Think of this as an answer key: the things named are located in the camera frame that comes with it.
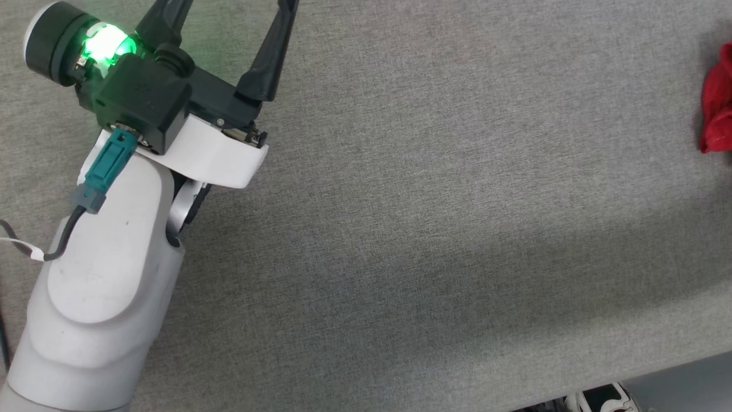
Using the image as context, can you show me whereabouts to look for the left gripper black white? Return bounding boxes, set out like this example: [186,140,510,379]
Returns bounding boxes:
[23,0,300,190]

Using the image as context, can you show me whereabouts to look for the black cable with teal plug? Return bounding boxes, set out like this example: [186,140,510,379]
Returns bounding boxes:
[34,128,140,263]

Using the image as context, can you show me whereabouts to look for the white cable tie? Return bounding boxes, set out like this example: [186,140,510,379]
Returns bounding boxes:
[0,220,46,263]

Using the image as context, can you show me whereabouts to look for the grey fabric sofa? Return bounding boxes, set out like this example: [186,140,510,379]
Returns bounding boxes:
[0,0,732,412]

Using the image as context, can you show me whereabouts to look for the red and white garment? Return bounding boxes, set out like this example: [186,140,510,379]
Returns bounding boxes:
[700,42,732,155]

